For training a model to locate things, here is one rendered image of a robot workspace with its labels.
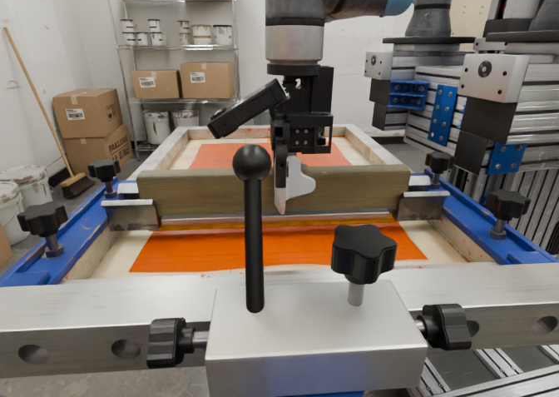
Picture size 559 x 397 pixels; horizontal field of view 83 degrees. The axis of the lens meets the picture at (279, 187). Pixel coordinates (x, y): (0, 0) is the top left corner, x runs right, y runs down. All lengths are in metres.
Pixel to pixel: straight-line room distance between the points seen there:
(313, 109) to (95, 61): 4.18
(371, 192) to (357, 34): 3.84
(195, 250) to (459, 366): 1.12
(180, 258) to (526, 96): 0.74
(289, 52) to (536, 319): 0.36
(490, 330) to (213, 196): 0.36
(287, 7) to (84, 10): 4.19
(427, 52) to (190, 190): 1.01
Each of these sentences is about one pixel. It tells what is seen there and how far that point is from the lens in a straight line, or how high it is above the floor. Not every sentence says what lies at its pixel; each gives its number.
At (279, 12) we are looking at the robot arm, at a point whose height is 1.26.
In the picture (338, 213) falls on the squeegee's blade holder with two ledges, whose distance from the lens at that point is 0.50.
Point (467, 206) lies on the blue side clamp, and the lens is 0.57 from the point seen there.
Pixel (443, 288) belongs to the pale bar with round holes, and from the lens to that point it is 0.32.
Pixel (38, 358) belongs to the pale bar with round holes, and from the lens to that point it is 0.34.
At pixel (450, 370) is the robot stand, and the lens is 1.39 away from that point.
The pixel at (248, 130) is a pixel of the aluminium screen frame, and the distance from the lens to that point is 1.04.
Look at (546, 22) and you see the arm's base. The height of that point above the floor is 1.27.
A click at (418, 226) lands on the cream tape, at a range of 0.58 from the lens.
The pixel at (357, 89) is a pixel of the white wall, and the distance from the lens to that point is 4.34.
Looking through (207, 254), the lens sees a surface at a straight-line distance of 0.48.
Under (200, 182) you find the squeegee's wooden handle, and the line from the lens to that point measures 0.48.
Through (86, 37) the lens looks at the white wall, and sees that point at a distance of 4.55.
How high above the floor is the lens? 1.23
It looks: 24 degrees down
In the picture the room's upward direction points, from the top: straight up
